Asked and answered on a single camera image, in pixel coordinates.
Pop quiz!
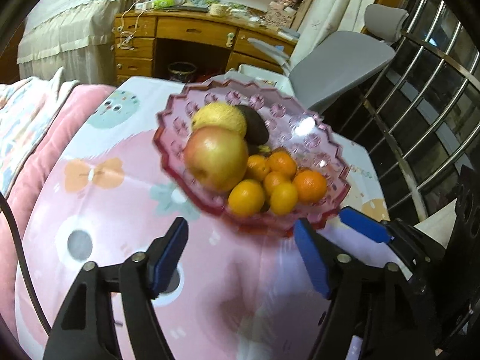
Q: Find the orange tangerine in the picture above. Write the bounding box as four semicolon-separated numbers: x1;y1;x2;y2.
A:
267;150;297;179
269;182;299;216
245;154;270;182
293;169;328;205
228;180;265;217
263;172;290;197

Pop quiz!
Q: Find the pink plastic fruit bowl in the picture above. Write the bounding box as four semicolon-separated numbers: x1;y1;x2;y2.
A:
154;79;350;231

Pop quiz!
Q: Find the yellow pear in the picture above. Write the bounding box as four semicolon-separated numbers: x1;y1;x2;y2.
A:
191;102;247;138

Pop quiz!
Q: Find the lace covered piano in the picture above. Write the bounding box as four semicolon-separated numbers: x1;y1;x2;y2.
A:
17;0;133;85

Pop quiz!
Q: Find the wooden desk with drawers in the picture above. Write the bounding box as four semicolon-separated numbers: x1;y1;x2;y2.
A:
113;10;296;84

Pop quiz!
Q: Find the grey office chair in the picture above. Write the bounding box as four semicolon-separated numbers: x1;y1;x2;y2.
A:
248;4;408;113

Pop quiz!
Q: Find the red yellow apple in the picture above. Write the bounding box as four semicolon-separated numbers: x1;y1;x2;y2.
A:
183;126;248;194

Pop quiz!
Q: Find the small woven basket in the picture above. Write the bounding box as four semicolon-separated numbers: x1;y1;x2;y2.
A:
208;2;227;17

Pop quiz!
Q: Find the orange tangerine front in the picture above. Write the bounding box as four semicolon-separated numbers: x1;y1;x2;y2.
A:
293;169;328;205

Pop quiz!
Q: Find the dark waste bin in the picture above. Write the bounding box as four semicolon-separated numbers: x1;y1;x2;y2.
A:
168;62;197;84

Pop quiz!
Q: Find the black cable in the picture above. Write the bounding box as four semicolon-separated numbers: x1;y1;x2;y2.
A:
0;193;51;334

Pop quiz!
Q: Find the white storage box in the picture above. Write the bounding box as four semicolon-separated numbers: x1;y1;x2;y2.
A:
238;63;290;88

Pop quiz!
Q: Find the metal window grille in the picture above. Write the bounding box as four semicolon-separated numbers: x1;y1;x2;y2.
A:
328;0;479;224

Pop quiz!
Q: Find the green tissue pack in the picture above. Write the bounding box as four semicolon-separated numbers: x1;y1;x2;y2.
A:
151;0;176;9

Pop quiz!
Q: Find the dark green avocado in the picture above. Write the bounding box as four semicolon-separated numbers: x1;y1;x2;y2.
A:
235;104;269;146

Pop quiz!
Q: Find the blackened banana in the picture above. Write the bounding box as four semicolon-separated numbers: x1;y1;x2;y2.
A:
247;144;272;157

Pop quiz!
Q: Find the cartoon printed tablecloth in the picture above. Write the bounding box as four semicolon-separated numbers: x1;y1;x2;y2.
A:
14;76;413;360

